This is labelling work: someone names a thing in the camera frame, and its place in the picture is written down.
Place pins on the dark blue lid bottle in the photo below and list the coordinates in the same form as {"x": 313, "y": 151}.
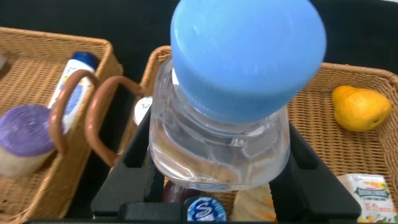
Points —
{"x": 205, "y": 210}

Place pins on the white chewing gum pouch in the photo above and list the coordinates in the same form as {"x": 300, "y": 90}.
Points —
{"x": 370, "y": 196}

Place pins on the wicker basket holding toiletries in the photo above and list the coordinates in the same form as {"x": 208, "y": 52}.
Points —
{"x": 31, "y": 46}

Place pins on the yellow toy pear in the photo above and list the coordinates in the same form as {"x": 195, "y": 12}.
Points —
{"x": 360, "y": 109}

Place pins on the white bottle purple cap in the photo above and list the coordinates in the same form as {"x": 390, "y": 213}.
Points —
{"x": 25, "y": 130}

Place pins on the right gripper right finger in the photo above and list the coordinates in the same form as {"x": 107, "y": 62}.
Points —
{"x": 311, "y": 196}

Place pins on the wicker basket holding food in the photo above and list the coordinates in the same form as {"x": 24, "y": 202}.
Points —
{"x": 326, "y": 140}

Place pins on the black table cloth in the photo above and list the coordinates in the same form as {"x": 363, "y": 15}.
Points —
{"x": 93, "y": 18}

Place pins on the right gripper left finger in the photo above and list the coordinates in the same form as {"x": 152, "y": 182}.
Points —
{"x": 130, "y": 189}

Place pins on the white milk drink bottle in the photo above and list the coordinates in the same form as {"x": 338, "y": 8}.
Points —
{"x": 143, "y": 109}

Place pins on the white bottle blue cap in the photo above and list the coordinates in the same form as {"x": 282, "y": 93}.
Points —
{"x": 73, "y": 65}

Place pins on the clear water bottle blue cap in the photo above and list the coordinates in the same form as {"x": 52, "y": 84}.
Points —
{"x": 242, "y": 62}

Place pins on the purple toy eggplant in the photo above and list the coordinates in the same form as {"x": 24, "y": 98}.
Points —
{"x": 175, "y": 194}

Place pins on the striped spiral bread roll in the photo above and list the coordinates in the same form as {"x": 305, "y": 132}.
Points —
{"x": 252, "y": 205}

